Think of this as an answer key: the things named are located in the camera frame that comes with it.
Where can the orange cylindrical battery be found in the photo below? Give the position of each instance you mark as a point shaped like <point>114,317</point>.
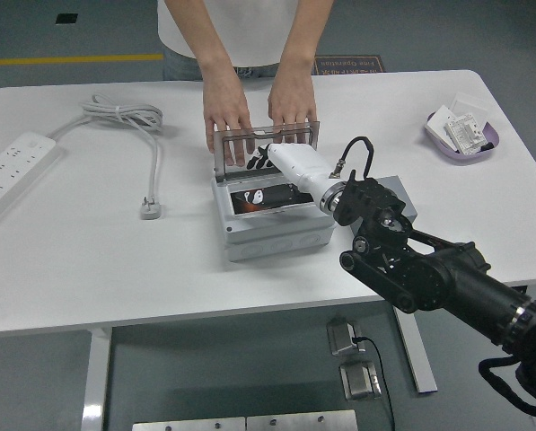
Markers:
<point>253,207</point>

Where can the white power strip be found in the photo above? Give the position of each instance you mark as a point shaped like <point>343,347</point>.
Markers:
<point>11,166</point>

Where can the black square floor plate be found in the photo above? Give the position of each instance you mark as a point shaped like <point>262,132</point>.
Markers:
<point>66,19</point>

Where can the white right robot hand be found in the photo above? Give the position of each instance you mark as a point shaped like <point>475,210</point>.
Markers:
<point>301,164</point>

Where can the grey plastic enclosure box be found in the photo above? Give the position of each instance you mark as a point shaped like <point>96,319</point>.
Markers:
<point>272,233</point>

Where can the white table leg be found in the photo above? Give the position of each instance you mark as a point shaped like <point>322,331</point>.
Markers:
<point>96,381</point>
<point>422,363</point>

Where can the purple plastic tray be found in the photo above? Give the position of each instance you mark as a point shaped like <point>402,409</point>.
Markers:
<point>451,155</point>

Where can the grey cube holder block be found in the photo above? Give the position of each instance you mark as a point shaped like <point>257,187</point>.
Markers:
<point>406,197</point>

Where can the person's right forearm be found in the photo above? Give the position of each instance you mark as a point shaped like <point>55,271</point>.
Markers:
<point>200,36</point>

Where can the person's torso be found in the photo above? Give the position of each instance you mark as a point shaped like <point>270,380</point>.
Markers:
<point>258,36</point>

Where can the grey metal plate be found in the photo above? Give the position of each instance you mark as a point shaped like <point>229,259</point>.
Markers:
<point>187,425</point>
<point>301,421</point>

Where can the dark floor sign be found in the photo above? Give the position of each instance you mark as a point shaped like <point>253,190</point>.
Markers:
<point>348,65</point>

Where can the clear plastic packet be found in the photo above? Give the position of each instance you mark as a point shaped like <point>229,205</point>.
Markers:
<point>469,107</point>

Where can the metal floor socket box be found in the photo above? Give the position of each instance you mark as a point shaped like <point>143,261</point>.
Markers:
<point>359,381</point>
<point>341,336</point>

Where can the white flat card packet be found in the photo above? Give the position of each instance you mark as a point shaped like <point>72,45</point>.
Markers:
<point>436,125</point>

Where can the white switch module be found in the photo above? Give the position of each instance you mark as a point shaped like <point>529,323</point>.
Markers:
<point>465,132</point>

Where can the smoky transparent box lid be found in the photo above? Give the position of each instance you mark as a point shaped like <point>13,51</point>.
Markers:
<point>220,148</point>

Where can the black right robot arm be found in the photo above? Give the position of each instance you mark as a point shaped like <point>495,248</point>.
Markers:
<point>429,274</point>

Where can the person's right hand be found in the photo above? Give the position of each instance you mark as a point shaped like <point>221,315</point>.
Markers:
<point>225,105</point>

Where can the person's left forearm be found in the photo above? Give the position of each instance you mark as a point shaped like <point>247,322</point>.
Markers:
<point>303,38</point>

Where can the small black part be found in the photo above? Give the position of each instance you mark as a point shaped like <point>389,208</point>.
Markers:
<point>487,146</point>

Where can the yellow floor tape line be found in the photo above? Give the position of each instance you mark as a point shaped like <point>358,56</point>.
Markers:
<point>70,59</point>

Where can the person's left hand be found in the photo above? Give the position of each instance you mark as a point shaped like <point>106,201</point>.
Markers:
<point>292,101</point>

